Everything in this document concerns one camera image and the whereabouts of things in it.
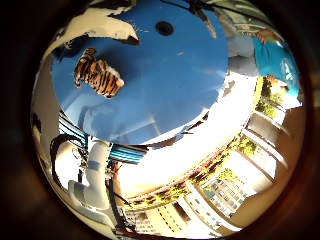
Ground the person in teal shirt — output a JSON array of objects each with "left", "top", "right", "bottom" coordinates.
[{"left": 228, "top": 28, "right": 303, "bottom": 98}]

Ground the orange black striped tiger plush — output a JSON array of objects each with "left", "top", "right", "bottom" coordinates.
[{"left": 73, "top": 47, "right": 126, "bottom": 99}]

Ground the blue striped frame under table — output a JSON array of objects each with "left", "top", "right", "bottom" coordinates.
[{"left": 58, "top": 111, "right": 148, "bottom": 165}]

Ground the black looped cable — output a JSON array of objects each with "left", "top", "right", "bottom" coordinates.
[{"left": 49, "top": 133, "right": 88, "bottom": 188}]

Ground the black round table grommet hole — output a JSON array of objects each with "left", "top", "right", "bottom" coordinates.
[{"left": 155, "top": 20, "right": 175, "bottom": 37}]

